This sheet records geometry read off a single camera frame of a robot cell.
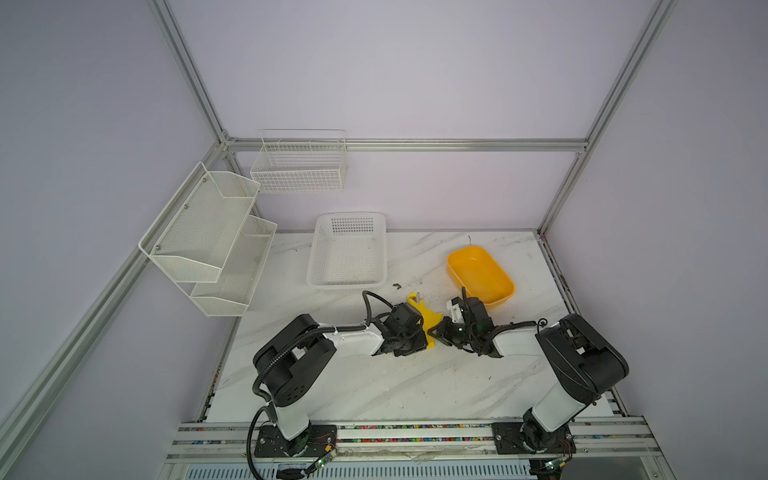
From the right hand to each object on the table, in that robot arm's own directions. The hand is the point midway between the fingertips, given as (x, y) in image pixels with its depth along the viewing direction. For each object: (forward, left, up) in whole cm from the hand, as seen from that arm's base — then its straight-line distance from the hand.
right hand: (426, 332), depth 91 cm
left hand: (-4, +1, 0) cm, 5 cm away
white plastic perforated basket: (+35, +29, -2) cm, 46 cm away
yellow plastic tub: (+23, -21, -1) cm, 31 cm away
